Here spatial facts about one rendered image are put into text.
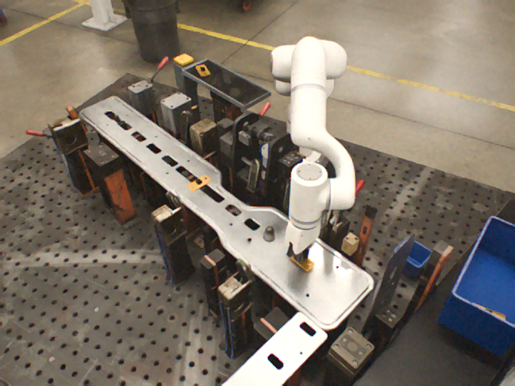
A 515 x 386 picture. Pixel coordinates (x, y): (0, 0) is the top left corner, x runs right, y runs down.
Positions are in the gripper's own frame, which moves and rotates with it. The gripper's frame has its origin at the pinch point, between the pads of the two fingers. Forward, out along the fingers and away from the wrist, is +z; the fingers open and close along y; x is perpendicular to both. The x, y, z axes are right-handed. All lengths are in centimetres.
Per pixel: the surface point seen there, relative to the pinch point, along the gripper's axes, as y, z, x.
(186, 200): 8.0, 4.0, -43.6
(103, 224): 25, 34, -83
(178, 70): -30, -8, -96
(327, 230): -13.1, 1.3, -0.9
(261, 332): 22.9, 5.8, 6.9
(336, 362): 16.9, 2.0, 26.3
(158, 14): -141, 57, -286
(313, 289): 4.5, 3.8, 8.8
